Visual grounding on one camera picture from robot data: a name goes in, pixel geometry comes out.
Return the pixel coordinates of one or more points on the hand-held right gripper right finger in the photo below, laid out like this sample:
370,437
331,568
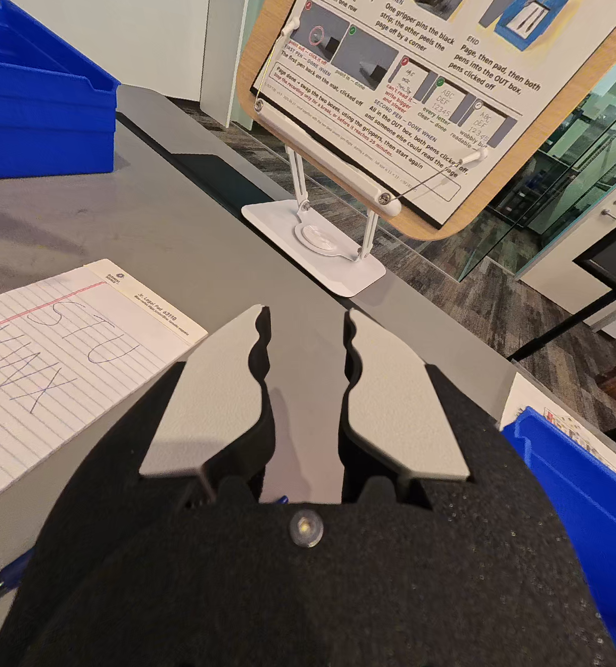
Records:
401,411

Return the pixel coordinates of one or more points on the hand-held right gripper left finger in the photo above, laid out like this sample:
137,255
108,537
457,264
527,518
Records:
209,406

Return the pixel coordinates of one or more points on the white lined legal notepad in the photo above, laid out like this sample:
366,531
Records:
26,417

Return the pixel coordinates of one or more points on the printed paper sheet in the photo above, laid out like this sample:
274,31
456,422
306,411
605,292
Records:
534,401

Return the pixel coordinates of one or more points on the blue plastic bin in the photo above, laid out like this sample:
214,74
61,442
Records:
599,521
37,104

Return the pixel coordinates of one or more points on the printed instruction sheet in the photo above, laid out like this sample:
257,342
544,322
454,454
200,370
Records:
443,78

